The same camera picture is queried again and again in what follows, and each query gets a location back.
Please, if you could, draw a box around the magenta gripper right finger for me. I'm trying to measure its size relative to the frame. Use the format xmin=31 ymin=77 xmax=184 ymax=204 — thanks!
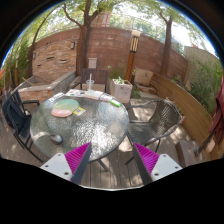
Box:
xmin=133 ymin=143 xmax=182 ymax=185

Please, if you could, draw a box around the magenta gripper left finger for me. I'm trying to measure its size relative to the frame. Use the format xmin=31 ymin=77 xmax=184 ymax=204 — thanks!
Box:
xmin=41 ymin=143 xmax=92 ymax=185

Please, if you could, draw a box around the grey computer mouse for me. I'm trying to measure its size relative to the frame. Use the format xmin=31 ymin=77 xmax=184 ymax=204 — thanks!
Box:
xmin=49 ymin=134 xmax=63 ymax=145

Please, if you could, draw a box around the green round mouse pad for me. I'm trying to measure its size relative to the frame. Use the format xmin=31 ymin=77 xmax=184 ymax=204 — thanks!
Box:
xmin=53 ymin=99 xmax=79 ymax=112

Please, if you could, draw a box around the round glass patio table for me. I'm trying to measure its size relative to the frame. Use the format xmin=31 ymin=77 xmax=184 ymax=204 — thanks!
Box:
xmin=30 ymin=93 xmax=129 ymax=162

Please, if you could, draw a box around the grey wicker chair right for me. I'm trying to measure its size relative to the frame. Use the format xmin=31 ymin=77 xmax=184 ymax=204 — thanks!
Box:
xmin=127 ymin=99 xmax=180 ymax=151

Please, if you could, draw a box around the wooden bench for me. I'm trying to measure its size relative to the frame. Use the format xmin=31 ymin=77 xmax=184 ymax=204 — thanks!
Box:
xmin=150 ymin=74 xmax=212 ymax=144

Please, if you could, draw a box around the black chair left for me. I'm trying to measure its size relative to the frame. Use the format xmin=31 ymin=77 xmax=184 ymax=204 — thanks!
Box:
xmin=2 ymin=92 xmax=41 ymax=161

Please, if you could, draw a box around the green highlighter marker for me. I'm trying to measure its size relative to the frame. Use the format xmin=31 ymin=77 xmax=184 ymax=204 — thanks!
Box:
xmin=110 ymin=99 xmax=121 ymax=107

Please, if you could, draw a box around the open book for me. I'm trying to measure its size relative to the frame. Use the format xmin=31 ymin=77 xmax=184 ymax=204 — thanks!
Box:
xmin=66 ymin=89 xmax=102 ymax=100

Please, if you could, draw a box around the red folded umbrella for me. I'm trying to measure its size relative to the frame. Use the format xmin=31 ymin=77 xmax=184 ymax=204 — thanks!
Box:
xmin=209 ymin=74 xmax=224 ymax=145

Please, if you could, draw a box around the white square planter box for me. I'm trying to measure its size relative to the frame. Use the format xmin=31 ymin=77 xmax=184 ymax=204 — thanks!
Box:
xmin=110 ymin=79 xmax=132 ymax=103

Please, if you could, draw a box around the white plastic cup with straw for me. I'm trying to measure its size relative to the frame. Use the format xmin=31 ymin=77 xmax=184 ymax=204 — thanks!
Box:
xmin=86 ymin=73 xmax=95 ymax=90

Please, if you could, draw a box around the brown wicker chair far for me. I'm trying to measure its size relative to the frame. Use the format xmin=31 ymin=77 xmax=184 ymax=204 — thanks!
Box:
xmin=69 ymin=68 xmax=108 ymax=92

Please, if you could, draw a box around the tree trunk right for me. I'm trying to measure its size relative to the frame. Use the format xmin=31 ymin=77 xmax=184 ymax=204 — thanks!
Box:
xmin=159 ymin=11 xmax=173 ymax=76

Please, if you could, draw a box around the large tree trunk centre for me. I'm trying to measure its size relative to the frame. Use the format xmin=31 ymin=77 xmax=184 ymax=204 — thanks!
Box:
xmin=62 ymin=0 xmax=109 ymax=75

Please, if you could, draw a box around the wooden lamp post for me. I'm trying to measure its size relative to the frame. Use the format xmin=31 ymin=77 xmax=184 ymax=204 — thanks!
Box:
xmin=125 ymin=30 xmax=140 ymax=81

